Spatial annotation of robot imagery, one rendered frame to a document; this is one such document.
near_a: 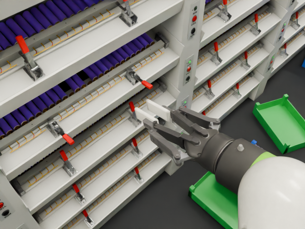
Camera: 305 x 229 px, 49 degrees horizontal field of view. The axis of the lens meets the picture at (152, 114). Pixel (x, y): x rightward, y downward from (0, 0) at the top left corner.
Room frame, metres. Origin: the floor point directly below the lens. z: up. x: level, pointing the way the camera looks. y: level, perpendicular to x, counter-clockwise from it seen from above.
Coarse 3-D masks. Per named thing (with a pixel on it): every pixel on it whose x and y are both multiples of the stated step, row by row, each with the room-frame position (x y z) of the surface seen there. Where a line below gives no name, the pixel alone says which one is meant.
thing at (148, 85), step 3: (135, 75) 0.70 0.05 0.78; (135, 78) 0.69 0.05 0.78; (138, 78) 0.69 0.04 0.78; (141, 81) 0.68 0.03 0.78; (144, 81) 0.67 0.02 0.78; (144, 84) 0.66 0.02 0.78; (147, 84) 0.66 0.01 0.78; (150, 84) 0.66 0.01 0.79; (147, 87) 0.66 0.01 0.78; (150, 87) 0.65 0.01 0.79
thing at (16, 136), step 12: (156, 48) 0.81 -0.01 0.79; (132, 60) 0.75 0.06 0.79; (108, 72) 0.70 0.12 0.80; (120, 72) 0.71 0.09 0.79; (96, 84) 0.65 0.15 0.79; (108, 84) 0.67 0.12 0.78; (72, 96) 0.61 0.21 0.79; (84, 96) 0.62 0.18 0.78; (96, 96) 0.63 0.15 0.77; (60, 108) 0.57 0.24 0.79; (36, 120) 0.53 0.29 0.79; (24, 132) 0.49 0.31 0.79; (0, 144) 0.45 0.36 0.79
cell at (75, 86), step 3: (69, 78) 0.67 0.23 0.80; (66, 81) 0.66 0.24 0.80; (69, 81) 0.66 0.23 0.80; (72, 81) 0.66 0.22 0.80; (69, 84) 0.65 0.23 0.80; (72, 84) 0.65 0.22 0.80; (75, 84) 0.65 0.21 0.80; (72, 87) 0.64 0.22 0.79; (75, 87) 0.64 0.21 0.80; (78, 87) 0.64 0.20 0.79; (75, 90) 0.64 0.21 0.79
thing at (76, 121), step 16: (160, 32) 0.88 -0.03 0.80; (176, 48) 0.83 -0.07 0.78; (144, 64) 0.77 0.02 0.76; (160, 64) 0.78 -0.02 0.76; (176, 64) 0.82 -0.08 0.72; (112, 96) 0.64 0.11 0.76; (128, 96) 0.67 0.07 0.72; (80, 112) 0.58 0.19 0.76; (96, 112) 0.59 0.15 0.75; (64, 128) 0.53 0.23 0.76; (80, 128) 0.55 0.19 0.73; (32, 144) 0.48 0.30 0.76; (48, 144) 0.48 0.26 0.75; (0, 160) 0.43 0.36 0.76; (16, 160) 0.43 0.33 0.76; (32, 160) 0.44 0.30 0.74; (16, 176) 0.42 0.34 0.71
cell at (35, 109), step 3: (27, 102) 0.58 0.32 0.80; (30, 102) 0.58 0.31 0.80; (27, 105) 0.57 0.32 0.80; (30, 105) 0.57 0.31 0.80; (33, 105) 0.57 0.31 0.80; (30, 108) 0.56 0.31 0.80; (33, 108) 0.56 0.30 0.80; (36, 108) 0.56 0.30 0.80; (33, 111) 0.55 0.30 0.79; (36, 111) 0.55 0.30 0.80; (39, 111) 0.56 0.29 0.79
